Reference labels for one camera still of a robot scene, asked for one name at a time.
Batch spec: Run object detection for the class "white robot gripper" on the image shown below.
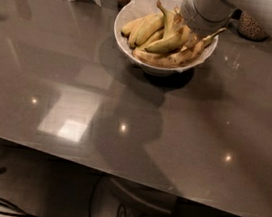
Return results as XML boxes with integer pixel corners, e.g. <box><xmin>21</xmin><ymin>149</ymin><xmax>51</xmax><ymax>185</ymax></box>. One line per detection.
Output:
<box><xmin>173</xmin><ymin>0</ymin><xmax>236</xmax><ymax>49</ymax></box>

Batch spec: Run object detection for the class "large front yellow-green banana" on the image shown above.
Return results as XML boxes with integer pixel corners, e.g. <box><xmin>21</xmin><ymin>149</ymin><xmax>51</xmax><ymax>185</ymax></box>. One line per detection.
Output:
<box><xmin>144</xmin><ymin>25</ymin><xmax>190</xmax><ymax>54</ymax></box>

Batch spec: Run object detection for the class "green banana upright centre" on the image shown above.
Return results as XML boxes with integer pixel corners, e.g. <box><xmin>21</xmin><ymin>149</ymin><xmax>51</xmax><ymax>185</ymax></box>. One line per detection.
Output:
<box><xmin>157</xmin><ymin>1</ymin><xmax>176</xmax><ymax>39</ymax></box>

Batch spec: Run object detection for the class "ripe banana at right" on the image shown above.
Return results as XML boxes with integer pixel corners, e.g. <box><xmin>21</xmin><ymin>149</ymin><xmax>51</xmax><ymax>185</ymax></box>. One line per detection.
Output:
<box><xmin>165</xmin><ymin>28</ymin><xmax>226</xmax><ymax>68</ymax></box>

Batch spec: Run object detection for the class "brown-spotted banana at bottom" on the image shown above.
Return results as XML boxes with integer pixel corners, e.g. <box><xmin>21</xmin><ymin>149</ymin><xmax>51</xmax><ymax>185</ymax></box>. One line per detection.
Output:
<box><xmin>130</xmin><ymin>47</ymin><xmax>170</xmax><ymax>68</ymax></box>

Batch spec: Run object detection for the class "yellow banana at left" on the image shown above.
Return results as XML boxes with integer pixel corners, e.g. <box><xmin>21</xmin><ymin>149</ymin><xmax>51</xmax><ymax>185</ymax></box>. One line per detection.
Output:
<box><xmin>121</xmin><ymin>13</ymin><xmax>164</xmax><ymax>49</ymax></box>

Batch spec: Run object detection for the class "white ceramic bowl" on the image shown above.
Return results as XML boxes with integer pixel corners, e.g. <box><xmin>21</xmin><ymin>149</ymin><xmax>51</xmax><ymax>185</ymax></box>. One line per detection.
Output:
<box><xmin>114</xmin><ymin>13</ymin><xmax>219</xmax><ymax>77</ymax></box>

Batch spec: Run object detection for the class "white paper bowl liner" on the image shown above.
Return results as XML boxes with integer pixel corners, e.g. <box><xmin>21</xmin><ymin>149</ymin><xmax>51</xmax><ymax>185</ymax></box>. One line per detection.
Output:
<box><xmin>119</xmin><ymin>0</ymin><xmax>182</xmax><ymax>21</ymax></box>

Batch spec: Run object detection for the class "glass jar of chickpeas right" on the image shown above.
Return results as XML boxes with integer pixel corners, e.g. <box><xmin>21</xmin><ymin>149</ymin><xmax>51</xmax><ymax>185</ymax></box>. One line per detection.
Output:
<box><xmin>238</xmin><ymin>12</ymin><xmax>268</xmax><ymax>41</ymax></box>

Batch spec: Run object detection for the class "white table pedestal base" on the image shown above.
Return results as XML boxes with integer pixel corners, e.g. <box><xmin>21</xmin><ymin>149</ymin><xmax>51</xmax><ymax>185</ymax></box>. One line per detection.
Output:
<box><xmin>109</xmin><ymin>177</ymin><xmax>177</xmax><ymax>217</ymax></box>

